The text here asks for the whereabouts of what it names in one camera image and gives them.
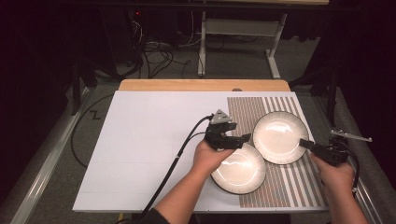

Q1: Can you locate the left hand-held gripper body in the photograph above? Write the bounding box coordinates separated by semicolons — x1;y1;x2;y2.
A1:
205;109;247;152

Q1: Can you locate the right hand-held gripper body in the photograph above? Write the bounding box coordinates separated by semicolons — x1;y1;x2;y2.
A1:
311;129;373;167

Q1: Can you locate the white plate with dark rim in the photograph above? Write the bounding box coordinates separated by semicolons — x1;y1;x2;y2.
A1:
252;110;310;166
210;143;267;196

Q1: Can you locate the person's right hand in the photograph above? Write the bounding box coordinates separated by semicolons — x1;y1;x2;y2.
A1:
309;152;357;191

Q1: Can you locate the person's left hand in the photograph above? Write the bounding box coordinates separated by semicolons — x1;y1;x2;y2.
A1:
191;138;237;180

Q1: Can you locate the black metal stand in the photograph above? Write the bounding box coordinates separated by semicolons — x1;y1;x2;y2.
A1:
69;59;98;117
289;68;340;128

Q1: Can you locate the wooden table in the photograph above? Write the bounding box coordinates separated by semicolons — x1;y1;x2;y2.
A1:
119;78;291;92

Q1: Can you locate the white board with striped patch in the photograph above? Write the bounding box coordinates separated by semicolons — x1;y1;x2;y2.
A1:
72;90;331;214

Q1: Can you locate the person's black sleeve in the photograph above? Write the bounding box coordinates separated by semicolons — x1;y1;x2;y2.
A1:
132;207;171;224

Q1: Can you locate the black computer case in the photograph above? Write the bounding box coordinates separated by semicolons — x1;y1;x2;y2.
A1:
101;7;145;73

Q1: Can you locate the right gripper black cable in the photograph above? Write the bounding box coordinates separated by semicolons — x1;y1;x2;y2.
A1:
340;141;361;194

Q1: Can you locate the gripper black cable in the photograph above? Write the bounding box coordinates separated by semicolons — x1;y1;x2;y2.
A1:
115;114;216;224
340;141;361;194

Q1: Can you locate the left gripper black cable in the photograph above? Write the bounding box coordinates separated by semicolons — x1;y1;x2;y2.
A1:
115;114;216;224

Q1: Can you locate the aluminium floor rail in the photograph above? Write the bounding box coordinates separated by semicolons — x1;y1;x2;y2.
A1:
311;96;385;224
8;87;94;224

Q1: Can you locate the white metal desk frame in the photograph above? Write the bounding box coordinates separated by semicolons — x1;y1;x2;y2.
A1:
197;10;289;79

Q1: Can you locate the tangle of black cables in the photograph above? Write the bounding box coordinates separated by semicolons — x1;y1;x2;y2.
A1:
124;8;192;79

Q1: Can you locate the black floor cable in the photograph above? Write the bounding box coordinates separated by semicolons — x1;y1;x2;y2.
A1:
70;92;115;169

